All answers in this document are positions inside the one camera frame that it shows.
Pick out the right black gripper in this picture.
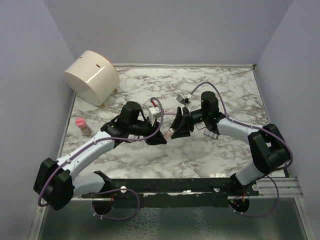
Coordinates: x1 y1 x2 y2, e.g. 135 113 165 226
168 107 208 139

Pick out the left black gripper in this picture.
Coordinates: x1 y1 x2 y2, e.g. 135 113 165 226
128 116 167 146

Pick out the staple box with staples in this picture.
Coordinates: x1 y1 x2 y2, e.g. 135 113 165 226
203 129 219 139

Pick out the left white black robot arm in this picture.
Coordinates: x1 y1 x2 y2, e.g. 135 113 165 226
33 97 167 210

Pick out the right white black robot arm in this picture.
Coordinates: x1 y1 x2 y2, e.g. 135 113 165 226
170 91 290 196

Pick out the red white staple box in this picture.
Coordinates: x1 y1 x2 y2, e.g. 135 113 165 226
164 108 177 115

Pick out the pink capped bottle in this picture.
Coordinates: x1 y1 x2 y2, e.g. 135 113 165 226
75 118 91 136

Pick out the cream round bread box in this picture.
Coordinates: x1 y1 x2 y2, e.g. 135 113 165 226
63 50 120 106

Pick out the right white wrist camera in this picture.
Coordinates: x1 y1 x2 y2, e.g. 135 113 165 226
176 93 192 112

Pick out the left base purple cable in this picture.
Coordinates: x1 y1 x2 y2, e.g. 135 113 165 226
91 187 141 221

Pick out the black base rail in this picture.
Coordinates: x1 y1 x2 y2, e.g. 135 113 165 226
82 171 259 209

